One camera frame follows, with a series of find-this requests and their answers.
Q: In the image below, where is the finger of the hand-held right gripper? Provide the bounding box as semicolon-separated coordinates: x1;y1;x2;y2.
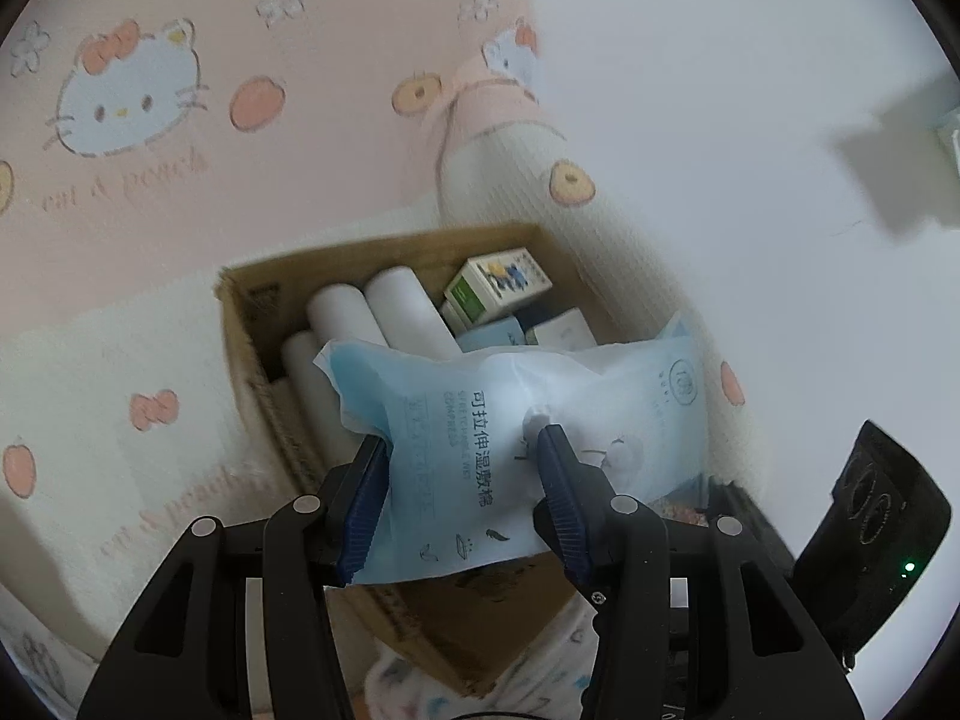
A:
709;476;794;578

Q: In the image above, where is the light blue wipes pack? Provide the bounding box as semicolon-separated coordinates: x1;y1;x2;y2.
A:
313;311;710;586

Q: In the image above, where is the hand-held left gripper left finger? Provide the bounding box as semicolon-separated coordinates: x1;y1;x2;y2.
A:
75;433;392;720

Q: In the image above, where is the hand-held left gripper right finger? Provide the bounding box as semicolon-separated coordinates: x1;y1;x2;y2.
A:
532;424;860;720

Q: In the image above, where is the pink cat print blanket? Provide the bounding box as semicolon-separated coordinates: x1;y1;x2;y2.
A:
0;0;751;691

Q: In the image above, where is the white printed box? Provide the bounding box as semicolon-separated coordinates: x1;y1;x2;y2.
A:
525;307;597;350

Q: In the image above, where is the brown cardboard box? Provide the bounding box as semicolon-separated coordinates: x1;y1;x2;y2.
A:
216;221;661;698

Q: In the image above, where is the green and white cartoon carton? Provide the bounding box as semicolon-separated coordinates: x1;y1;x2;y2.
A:
442;247;554;327

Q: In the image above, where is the light blue box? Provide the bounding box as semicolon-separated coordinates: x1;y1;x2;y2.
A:
457;315;526;353

